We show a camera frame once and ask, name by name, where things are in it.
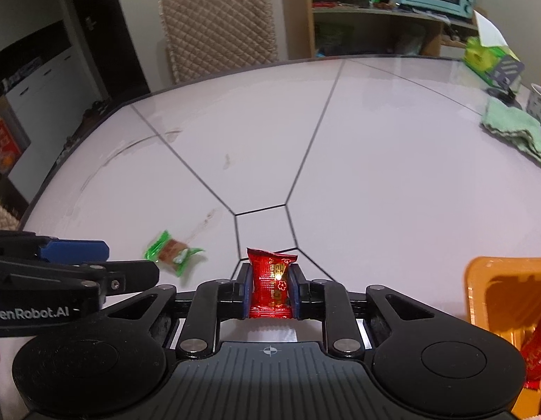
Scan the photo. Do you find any small red foil packet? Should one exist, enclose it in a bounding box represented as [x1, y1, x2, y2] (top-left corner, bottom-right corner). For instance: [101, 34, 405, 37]
[247, 248, 297, 320]

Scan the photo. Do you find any large red snack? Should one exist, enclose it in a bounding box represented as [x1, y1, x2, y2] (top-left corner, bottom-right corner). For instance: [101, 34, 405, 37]
[521, 321, 541, 390]

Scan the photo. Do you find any quilted beige chair near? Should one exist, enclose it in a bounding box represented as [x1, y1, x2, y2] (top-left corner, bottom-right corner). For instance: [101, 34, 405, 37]
[0, 205, 19, 230]

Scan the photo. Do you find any quilted beige chair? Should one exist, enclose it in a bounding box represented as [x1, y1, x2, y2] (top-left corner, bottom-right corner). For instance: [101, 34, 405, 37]
[159, 0, 278, 83]
[0, 205, 19, 230]

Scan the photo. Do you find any green wrapped candy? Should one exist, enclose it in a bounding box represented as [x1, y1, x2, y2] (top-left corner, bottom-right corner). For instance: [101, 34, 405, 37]
[143, 230, 203, 277]

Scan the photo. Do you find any red gift box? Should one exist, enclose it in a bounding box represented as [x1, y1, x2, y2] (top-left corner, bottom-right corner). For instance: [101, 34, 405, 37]
[0, 117, 22, 175]

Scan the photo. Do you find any white cabinet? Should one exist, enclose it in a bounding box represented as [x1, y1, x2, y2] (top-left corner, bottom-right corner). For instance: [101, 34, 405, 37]
[0, 21, 101, 202]

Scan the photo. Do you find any orange plastic tray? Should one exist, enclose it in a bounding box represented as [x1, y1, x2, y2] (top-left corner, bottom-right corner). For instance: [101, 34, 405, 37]
[464, 256, 541, 418]

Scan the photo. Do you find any green cloth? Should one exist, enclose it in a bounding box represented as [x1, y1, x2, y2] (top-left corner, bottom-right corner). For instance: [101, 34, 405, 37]
[481, 97, 541, 165]

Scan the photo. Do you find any wooden shelf unit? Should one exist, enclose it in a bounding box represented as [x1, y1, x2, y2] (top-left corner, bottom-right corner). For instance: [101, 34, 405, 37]
[282, 0, 478, 60]

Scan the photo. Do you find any quilted beige chair back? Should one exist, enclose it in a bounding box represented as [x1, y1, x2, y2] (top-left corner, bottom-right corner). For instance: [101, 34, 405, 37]
[159, 0, 278, 83]

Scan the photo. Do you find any patterned white mug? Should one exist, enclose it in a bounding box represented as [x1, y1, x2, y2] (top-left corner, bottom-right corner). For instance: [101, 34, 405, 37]
[526, 82, 541, 137]

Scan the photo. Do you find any grey phone stand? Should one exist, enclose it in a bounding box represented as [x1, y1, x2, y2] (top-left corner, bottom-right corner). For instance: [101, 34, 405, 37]
[486, 55, 525, 108]

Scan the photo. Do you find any green tissue pack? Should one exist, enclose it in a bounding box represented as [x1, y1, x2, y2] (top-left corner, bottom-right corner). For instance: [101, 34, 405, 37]
[463, 10, 520, 86]

